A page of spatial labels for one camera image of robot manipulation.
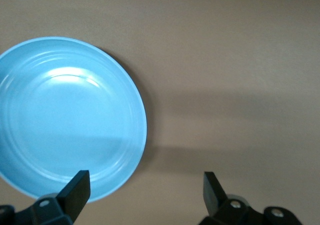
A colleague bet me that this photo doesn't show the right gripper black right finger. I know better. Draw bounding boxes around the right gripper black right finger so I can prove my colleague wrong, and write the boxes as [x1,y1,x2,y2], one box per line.
[197,171,303,225]

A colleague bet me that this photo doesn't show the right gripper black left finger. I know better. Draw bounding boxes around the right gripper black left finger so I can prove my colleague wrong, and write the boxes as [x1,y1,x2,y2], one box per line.
[14,169,90,225]

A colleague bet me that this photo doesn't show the brown table cover sheet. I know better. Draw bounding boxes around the brown table cover sheet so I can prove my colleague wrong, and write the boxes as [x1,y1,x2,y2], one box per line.
[0,0,320,225]

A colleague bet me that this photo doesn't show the blue plate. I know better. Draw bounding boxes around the blue plate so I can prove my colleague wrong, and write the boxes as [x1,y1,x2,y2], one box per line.
[0,36,148,204]

